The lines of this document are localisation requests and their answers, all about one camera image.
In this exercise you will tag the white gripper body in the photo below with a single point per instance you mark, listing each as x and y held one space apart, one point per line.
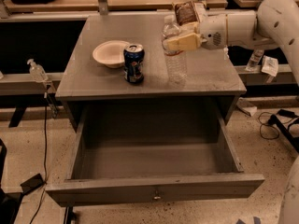
213 32

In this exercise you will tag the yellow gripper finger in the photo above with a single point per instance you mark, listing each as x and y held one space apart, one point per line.
190 41
191 27

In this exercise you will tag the clear plastic water bottle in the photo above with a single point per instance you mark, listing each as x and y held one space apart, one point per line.
175 59

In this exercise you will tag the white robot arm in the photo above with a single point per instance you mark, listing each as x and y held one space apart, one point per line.
274 24

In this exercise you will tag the small white pump bottle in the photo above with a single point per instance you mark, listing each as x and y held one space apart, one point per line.
226 53

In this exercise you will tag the background clear water bottle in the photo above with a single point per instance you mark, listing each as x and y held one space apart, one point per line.
254 59

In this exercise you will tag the open grey top drawer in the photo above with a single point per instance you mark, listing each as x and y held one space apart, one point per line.
127 149

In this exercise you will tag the left hand sanitizer bottle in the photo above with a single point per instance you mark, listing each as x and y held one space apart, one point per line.
37 72

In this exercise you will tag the metal drawer knob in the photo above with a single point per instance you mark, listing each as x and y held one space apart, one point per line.
156 196

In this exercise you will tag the brown chip bag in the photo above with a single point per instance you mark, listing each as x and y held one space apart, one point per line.
190 11

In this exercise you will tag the grey cabinet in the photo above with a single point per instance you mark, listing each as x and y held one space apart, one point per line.
209 72

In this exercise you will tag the blue soda can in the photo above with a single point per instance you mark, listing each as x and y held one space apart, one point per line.
133 60

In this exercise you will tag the white paper bowl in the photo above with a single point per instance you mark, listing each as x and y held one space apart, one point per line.
110 53

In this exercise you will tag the black base bar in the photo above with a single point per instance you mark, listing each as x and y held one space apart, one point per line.
293 140

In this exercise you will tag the black floor box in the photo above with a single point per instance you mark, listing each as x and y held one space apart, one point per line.
31 184

